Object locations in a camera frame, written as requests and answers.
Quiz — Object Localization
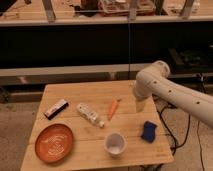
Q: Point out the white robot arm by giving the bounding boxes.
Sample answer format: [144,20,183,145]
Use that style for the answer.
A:
[133,60,213,128]

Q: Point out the black floor cables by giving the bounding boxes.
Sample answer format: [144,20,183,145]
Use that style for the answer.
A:
[156,99,206,171]

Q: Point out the wooden shelf with clutter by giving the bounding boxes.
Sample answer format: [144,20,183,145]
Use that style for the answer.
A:
[0,0,213,27]

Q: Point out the orange plate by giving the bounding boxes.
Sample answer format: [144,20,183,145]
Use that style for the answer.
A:
[35,124,74,163]

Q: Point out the blue sponge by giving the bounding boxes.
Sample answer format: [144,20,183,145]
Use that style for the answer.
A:
[141,121,157,143]

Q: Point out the white paper cup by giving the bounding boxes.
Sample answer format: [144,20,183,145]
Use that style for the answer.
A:
[104,133,126,157]

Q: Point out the orange pepper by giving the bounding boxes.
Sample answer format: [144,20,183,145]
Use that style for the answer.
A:
[108,99,121,121]

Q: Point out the lower wooden shelf board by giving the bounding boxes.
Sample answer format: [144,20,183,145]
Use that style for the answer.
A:
[0,63,152,77]

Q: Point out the clear plastic bottle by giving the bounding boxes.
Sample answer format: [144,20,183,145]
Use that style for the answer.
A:
[77,103,105,128]

